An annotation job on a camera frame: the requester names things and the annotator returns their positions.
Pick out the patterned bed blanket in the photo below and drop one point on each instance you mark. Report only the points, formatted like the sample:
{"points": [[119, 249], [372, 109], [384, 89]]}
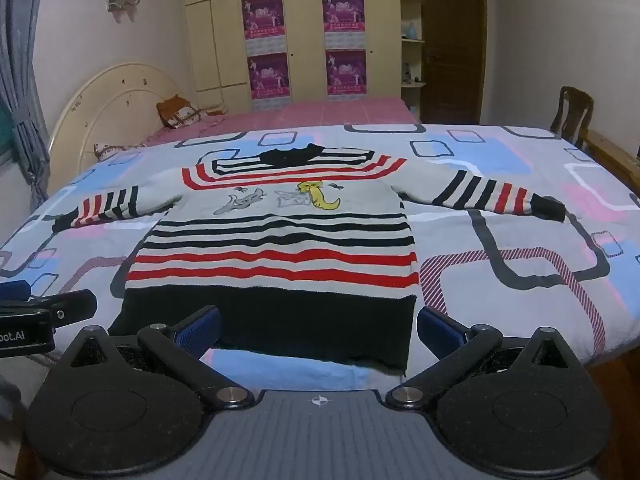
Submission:
{"points": [[500, 160]]}

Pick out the brown wooden door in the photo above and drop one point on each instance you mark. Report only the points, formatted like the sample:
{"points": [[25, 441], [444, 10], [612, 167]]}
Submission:
{"points": [[452, 50]]}

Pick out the wooden furniture frame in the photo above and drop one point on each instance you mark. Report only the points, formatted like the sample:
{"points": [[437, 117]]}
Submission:
{"points": [[615, 157]]}

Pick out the wooden chair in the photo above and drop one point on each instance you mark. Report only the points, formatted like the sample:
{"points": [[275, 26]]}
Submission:
{"points": [[572, 110]]}

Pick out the orange patterned pillow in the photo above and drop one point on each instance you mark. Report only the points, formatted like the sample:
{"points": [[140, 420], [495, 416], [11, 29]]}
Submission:
{"points": [[180, 112]]}

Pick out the pink bed sheet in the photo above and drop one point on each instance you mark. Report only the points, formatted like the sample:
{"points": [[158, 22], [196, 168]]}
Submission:
{"points": [[325, 112]]}

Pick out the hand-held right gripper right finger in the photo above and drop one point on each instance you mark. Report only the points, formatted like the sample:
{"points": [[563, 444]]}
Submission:
{"points": [[440, 330]]}

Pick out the white brown patterned pillow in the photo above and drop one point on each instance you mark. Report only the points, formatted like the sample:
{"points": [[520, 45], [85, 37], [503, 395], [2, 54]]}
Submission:
{"points": [[117, 150]]}

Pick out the cream wardrobe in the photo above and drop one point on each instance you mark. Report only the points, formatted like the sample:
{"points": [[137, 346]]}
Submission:
{"points": [[305, 35]]}

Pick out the grey curtain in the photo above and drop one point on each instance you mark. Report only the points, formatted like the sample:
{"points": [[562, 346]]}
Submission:
{"points": [[20, 85]]}

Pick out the striped knit sweater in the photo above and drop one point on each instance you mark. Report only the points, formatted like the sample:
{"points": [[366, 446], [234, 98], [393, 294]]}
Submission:
{"points": [[270, 270]]}

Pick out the cream round headboard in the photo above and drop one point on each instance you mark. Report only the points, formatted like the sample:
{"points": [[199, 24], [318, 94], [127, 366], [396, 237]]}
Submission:
{"points": [[115, 95]]}

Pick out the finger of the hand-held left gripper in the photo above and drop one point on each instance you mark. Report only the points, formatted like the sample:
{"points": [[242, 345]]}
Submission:
{"points": [[70, 307]]}

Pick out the purple wall poster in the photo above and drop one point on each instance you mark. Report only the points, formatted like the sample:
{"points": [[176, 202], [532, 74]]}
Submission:
{"points": [[263, 17], [269, 77], [346, 72], [343, 10]]}

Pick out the cream corner shelf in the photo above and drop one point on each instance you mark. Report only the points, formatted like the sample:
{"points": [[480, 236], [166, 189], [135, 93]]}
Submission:
{"points": [[410, 95]]}

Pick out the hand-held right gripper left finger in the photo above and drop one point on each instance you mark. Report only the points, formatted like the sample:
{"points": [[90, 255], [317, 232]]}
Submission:
{"points": [[197, 332]]}

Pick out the light blue shelf ornament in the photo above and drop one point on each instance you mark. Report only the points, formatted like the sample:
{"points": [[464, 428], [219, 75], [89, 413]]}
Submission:
{"points": [[412, 31]]}

